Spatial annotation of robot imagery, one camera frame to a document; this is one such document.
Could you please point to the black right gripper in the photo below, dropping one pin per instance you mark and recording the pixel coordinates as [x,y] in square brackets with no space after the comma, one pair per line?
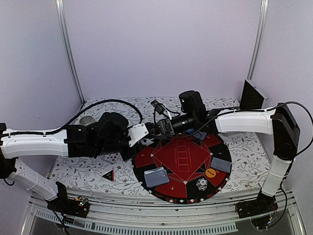
[172,130]

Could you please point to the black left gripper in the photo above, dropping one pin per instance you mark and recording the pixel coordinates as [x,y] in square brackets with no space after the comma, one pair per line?
[127,156]

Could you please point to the blue card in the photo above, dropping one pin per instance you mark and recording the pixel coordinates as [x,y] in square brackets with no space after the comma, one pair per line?
[200,135]
[221,165]
[156,177]

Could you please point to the orange big blind button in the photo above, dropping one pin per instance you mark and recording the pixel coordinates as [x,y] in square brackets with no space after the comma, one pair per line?
[210,173]

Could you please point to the white blue chip stack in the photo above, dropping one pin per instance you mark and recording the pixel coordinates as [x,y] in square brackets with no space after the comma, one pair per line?
[202,184]

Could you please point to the black dealer button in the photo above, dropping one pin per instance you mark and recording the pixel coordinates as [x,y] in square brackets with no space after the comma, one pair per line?
[147,142]

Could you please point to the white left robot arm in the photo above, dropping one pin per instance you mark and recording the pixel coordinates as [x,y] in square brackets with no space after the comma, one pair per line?
[17,144]

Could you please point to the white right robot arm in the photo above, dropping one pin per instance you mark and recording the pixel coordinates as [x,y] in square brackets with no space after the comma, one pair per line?
[276,123]

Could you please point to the striped ceramic mug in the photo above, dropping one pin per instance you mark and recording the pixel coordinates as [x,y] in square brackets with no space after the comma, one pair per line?
[86,120]

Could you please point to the triangular red black token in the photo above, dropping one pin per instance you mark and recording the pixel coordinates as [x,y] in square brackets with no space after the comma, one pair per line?
[109,175]

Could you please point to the round red black poker mat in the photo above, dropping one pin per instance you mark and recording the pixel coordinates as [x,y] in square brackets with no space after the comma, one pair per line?
[185,161]

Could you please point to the aluminium poker chip case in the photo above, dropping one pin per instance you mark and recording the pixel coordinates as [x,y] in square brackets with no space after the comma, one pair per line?
[252,97]

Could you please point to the floral patterned tablecloth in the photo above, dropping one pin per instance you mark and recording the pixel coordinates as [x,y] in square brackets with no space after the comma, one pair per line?
[250,163]

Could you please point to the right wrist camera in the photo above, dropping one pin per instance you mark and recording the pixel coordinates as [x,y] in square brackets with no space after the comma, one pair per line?
[160,109]

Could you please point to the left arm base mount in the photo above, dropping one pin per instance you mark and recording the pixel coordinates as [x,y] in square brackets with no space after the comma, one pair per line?
[78,207]

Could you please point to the right aluminium frame post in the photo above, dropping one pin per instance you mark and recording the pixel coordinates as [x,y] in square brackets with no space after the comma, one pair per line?
[258,40]

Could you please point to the aluminium frame post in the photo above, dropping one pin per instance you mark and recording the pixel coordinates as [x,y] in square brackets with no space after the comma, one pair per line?
[70,58]
[258,40]

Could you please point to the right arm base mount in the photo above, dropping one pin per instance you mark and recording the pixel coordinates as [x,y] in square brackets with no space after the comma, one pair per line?
[256,207]

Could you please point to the aluminium front rail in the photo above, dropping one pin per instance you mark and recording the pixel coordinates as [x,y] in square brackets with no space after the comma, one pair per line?
[118,214]

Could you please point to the left aluminium frame post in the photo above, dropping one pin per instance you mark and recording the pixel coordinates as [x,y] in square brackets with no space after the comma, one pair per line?
[70,58]

